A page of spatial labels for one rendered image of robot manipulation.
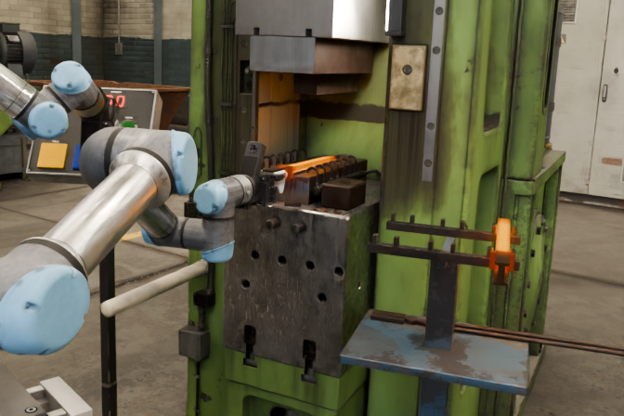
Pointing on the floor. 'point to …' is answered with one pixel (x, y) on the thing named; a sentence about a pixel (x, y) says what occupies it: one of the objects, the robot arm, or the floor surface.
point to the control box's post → (108, 336)
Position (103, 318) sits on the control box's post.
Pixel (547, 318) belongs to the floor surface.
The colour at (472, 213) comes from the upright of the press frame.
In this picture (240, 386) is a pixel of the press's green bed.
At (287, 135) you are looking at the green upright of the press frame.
